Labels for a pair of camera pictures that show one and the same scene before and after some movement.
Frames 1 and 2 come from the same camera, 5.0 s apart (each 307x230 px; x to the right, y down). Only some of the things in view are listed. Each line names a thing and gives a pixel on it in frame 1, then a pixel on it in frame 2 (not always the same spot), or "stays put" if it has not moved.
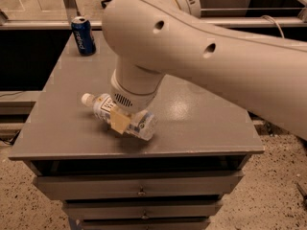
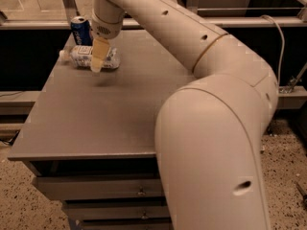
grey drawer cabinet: (109, 180) stays put
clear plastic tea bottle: (143, 124) -> (82, 56)
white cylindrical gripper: (130, 102) -> (106, 28)
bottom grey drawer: (144, 223) stays put
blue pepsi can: (83, 35) stays put
